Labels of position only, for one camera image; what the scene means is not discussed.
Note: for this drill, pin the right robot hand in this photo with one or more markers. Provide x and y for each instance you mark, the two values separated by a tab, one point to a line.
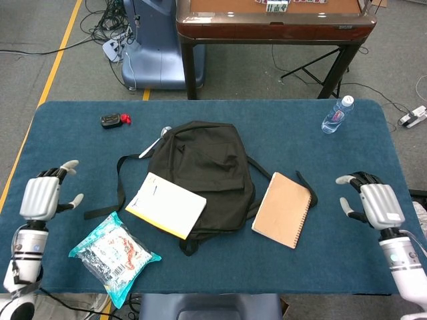
380	206

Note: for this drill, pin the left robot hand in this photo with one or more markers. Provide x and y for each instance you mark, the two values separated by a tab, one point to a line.
40	196

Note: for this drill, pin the white book yellow spine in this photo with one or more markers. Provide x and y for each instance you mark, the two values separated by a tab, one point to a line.
166	203

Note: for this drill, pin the black backpack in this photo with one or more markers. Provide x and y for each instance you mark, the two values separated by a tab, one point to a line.
207	156

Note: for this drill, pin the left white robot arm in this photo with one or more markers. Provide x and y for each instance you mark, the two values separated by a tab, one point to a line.
26	256

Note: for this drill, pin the teal white snack bag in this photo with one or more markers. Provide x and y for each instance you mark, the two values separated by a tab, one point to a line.
110	256

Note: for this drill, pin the white pink fabric item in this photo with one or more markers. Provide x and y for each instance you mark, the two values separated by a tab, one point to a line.
421	211

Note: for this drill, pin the blue felt table cover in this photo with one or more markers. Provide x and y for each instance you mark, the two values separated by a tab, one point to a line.
66	140

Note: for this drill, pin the white power strip black plug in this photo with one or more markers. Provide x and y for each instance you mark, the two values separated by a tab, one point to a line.
415	116

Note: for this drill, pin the brown spiral notebook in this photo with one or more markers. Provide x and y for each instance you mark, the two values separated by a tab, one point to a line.
283	210

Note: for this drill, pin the clear water bottle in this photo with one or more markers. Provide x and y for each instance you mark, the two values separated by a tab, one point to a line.
335	116

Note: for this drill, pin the small black device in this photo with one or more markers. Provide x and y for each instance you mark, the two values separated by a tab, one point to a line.
110	121

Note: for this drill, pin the small red object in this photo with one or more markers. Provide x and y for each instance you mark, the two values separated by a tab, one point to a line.
125	119

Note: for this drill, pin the white power strip with plugs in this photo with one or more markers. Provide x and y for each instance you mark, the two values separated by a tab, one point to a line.
110	48

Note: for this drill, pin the blue grey machine base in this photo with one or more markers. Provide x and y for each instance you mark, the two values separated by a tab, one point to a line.
156	60

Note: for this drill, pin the blue grey robot torso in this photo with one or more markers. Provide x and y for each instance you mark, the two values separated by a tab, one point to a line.
210	306

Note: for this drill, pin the cardboard box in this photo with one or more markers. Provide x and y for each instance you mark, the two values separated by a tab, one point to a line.
380	3

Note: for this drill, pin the brown mahjong table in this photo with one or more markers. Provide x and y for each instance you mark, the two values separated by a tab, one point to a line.
267	31

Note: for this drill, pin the green print mahjong tiles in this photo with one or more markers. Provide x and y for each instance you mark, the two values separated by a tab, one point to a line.
277	6

